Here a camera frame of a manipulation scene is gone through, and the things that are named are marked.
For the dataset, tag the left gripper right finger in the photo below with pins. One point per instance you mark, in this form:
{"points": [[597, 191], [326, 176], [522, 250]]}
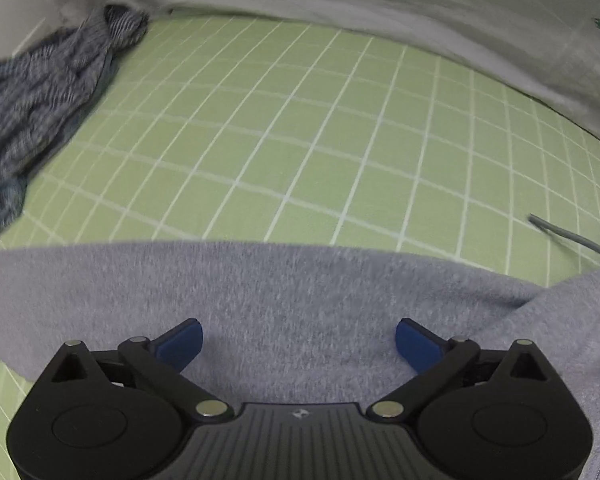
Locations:
{"points": [[437, 363]]}

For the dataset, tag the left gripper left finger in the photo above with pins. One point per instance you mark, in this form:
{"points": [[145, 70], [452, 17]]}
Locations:
{"points": [[157, 366]]}

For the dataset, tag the grey fleece hoodie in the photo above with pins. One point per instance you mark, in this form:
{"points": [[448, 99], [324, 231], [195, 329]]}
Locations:
{"points": [[290, 323]]}

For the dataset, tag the green grid mat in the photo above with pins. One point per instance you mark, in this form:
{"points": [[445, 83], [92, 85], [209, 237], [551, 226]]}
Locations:
{"points": [[245, 130]]}

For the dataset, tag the blue checked shirt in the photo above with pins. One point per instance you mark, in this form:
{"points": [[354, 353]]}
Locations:
{"points": [[112, 30]]}

